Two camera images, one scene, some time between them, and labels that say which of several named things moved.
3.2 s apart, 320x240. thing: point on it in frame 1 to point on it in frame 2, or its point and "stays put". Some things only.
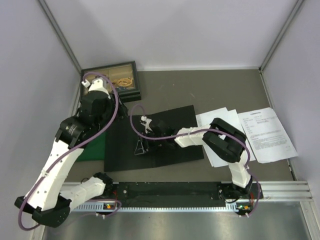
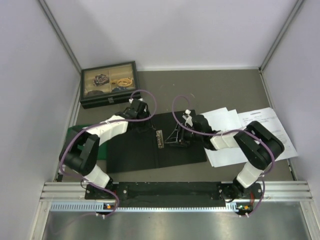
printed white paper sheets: [267, 140] stays put
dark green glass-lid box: [124, 77] stays put
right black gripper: [143, 147] to [178, 138]
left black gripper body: [105, 118] to [144, 125]
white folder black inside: [121, 134] stays put
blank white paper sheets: [231, 117] stays put
